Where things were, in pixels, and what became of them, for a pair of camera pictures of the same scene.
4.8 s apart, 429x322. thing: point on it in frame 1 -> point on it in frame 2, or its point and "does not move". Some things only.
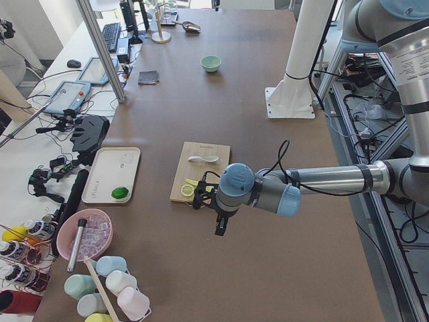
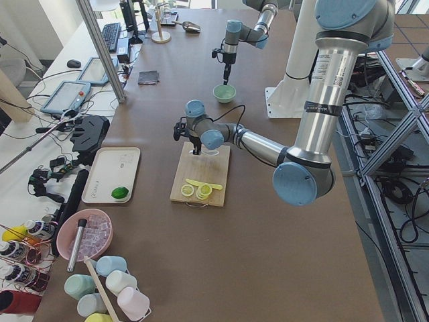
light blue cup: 105,265 does not move
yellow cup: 98,317 does not move
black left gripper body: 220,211 -> 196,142
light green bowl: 211,64 -> 224,93
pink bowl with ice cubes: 96,238 does not move
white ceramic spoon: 208,158 -> 211,153
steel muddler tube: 82,223 does not move
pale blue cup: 91,303 does not move
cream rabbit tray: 112,168 does not move
